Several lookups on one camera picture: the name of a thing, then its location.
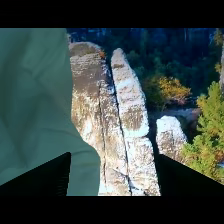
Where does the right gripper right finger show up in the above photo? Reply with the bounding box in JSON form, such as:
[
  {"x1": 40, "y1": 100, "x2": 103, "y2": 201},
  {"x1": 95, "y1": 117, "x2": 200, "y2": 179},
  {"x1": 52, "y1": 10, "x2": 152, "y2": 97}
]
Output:
[{"x1": 155, "y1": 153, "x2": 224, "y2": 197}]

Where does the pale collared shirt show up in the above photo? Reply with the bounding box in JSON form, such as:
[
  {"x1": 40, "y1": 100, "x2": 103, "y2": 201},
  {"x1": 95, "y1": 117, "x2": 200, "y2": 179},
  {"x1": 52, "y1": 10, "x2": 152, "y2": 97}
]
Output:
[{"x1": 0, "y1": 28, "x2": 102, "y2": 197}]

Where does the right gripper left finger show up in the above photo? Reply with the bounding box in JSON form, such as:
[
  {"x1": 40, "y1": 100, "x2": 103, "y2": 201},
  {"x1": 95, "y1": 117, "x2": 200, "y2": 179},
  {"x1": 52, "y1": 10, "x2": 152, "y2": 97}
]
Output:
[{"x1": 0, "y1": 151, "x2": 72, "y2": 197}]

